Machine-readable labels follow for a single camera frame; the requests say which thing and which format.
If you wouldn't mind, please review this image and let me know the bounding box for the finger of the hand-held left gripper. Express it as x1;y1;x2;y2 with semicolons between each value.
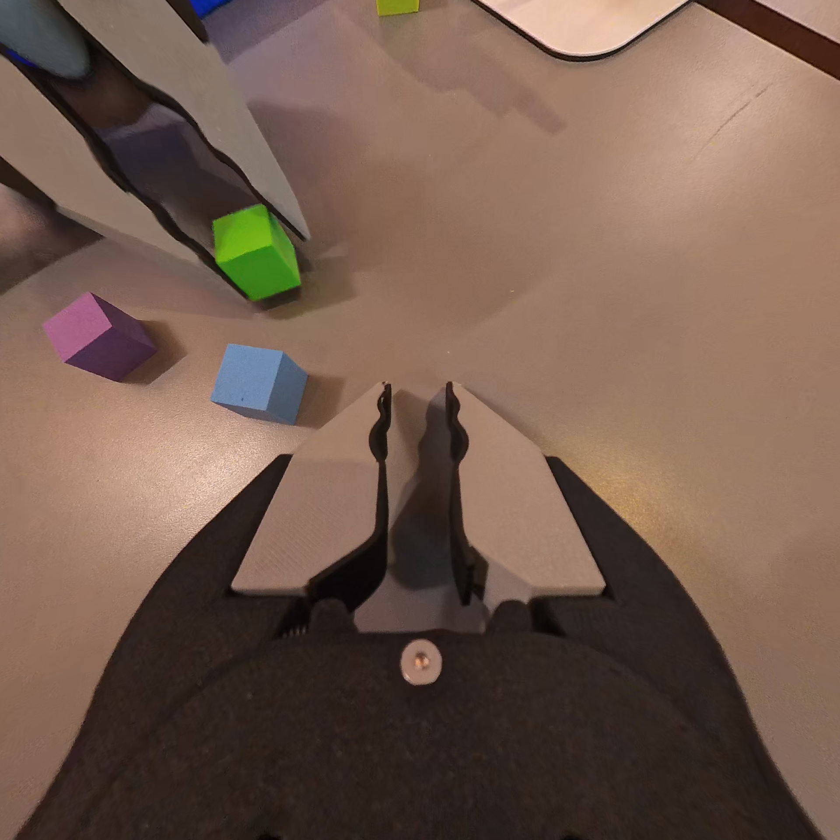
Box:
56;0;311;242
0;56;254;303

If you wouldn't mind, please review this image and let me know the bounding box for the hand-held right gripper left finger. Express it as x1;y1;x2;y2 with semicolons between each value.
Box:
230;382;393;611

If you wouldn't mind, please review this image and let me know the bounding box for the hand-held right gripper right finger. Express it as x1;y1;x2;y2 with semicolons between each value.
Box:
445;382;608;606

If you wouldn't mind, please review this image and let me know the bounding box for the blue foam cube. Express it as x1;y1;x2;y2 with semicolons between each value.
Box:
210;343;309;425

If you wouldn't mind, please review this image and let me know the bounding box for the purple foam cube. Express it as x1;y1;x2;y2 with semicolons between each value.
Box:
42;292;157;383

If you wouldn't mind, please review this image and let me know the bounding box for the green foam cube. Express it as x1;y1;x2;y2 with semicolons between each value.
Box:
212;203;303;303

